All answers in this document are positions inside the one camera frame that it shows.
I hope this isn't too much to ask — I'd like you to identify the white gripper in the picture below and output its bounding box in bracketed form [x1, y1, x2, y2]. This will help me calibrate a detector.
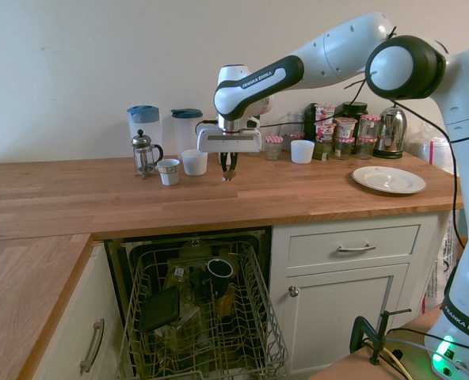
[196, 127, 262, 175]

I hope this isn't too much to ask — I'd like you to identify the built-in dishwasher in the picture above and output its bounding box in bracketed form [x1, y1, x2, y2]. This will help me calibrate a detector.
[102, 225, 273, 380]

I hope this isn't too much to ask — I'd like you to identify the wide white cup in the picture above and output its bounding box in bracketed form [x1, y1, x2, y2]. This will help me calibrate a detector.
[181, 148, 209, 177]

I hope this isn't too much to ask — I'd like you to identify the jam jar red-checked lid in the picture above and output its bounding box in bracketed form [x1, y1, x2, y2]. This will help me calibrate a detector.
[264, 135, 284, 162]
[358, 114, 381, 139]
[356, 136, 378, 161]
[333, 137, 355, 161]
[284, 133, 305, 151]

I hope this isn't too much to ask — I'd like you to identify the clear pitcher dark-teal lid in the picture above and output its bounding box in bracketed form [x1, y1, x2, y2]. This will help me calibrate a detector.
[170, 108, 204, 159]

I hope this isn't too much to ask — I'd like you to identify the small patterned white cup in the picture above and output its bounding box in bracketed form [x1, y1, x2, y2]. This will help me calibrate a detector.
[156, 158, 181, 186]

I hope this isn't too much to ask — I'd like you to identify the plain white cup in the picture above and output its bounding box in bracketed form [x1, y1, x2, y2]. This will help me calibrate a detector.
[290, 139, 315, 165]

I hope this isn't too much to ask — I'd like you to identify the empty clear glass jar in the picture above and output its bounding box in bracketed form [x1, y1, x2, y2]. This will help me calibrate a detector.
[285, 112, 305, 135]

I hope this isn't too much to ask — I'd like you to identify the glass French press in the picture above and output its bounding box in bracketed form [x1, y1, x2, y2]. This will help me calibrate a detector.
[131, 129, 165, 181]

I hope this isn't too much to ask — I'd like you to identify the tall black bottle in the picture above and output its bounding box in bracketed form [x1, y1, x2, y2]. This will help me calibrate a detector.
[303, 103, 318, 142]

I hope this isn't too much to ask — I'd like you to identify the green pickle jar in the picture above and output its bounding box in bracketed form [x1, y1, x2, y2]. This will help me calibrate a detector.
[312, 139, 334, 162]

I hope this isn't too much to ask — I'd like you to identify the clear pitcher light-blue lid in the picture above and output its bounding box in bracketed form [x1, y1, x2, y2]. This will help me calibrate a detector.
[126, 104, 163, 159]

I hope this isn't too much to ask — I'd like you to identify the red-white yogurt pot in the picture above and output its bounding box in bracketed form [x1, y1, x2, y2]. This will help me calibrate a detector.
[334, 116, 357, 139]
[315, 104, 337, 124]
[315, 121, 337, 143]

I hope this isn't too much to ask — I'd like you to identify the black mug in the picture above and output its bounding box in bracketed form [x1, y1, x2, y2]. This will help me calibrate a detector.
[196, 258, 235, 300]

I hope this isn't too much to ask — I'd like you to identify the cream cabinet drawer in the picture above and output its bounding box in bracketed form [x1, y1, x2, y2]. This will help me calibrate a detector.
[287, 224, 421, 268]

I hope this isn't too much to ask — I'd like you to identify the clear glass container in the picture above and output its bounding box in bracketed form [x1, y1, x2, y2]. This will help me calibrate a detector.
[162, 259, 202, 329]

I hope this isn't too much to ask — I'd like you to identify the black round jar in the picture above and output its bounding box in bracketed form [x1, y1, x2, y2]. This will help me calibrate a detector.
[341, 101, 369, 120]

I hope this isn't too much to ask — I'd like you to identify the yellow item in rack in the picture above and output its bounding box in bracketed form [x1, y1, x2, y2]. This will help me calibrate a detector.
[217, 284, 236, 317]

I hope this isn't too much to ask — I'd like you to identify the white dinner plate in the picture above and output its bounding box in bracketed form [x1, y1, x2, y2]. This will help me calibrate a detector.
[351, 165, 428, 195]

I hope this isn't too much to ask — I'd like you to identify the black square container lid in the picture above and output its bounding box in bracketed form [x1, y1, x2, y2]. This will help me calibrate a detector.
[139, 285, 181, 333]

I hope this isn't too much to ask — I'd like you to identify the stainless steel electric kettle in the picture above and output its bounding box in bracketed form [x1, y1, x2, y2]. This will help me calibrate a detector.
[373, 104, 409, 160]

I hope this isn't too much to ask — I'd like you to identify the cream cabinet door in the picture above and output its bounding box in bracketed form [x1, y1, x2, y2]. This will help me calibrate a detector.
[285, 263, 410, 375]

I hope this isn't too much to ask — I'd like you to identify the cream corner cabinet front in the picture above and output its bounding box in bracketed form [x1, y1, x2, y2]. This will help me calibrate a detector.
[32, 241, 121, 380]

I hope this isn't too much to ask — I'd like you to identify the clear plastic bag pack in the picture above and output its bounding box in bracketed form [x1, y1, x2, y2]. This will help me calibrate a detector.
[404, 122, 457, 179]

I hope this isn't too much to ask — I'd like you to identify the black C-clamp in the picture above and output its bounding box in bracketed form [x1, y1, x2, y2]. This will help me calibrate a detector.
[349, 308, 413, 366]

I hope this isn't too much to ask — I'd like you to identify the grey wire dishwasher rack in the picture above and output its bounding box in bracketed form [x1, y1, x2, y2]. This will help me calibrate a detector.
[117, 239, 289, 380]

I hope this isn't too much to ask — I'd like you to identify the metal drawer bar handle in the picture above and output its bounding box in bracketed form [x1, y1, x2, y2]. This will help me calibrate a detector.
[336, 244, 377, 253]

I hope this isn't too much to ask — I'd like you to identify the brushed metal cabinet handle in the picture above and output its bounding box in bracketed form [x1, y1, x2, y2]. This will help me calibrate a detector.
[78, 318, 105, 376]

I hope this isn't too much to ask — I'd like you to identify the grey base cable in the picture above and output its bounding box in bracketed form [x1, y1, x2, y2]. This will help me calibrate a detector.
[384, 336, 469, 380]

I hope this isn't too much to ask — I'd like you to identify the yellowish base cable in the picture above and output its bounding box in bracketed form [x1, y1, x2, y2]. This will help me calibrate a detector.
[380, 348, 412, 380]

